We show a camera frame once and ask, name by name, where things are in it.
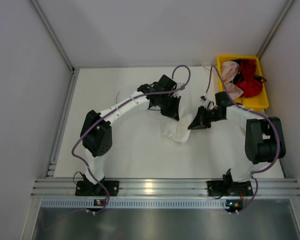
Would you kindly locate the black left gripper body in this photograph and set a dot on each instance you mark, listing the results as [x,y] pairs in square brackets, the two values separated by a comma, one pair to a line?
[169,104]

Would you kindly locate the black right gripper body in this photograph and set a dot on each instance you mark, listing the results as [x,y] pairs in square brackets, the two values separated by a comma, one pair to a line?
[206,115]

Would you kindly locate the white bra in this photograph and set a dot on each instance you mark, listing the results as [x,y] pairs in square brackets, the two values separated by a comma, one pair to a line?
[178,131]

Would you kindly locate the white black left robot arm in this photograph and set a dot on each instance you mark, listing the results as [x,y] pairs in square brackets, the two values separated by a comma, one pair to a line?
[97,127]

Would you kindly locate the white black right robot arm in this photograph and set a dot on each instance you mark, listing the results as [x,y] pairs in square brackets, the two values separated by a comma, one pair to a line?
[264,139]

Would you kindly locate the red bra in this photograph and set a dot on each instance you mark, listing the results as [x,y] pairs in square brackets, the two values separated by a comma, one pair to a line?
[247,80]

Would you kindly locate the pink bra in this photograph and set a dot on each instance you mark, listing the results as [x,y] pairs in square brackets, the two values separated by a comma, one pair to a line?
[229,70]

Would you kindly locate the yellow plastic bin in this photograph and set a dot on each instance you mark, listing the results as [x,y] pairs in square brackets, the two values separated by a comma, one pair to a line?
[257,103]

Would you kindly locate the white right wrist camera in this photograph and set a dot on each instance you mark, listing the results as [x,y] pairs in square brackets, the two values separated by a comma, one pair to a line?
[206,100]

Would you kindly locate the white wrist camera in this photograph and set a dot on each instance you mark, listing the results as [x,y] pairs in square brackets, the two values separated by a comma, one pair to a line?
[206,100]
[179,90]

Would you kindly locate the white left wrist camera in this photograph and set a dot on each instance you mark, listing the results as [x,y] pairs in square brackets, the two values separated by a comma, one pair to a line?
[179,90]

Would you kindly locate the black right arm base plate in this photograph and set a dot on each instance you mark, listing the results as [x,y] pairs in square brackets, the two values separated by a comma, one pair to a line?
[219,188]

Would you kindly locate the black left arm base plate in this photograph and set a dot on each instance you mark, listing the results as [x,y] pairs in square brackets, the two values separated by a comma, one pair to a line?
[85,188]

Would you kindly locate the perforated cable duct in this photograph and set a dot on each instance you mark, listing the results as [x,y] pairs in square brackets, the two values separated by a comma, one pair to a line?
[141,203]

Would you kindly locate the aluminium frame rail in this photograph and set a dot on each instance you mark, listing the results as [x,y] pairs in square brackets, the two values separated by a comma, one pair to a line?
[267,188]

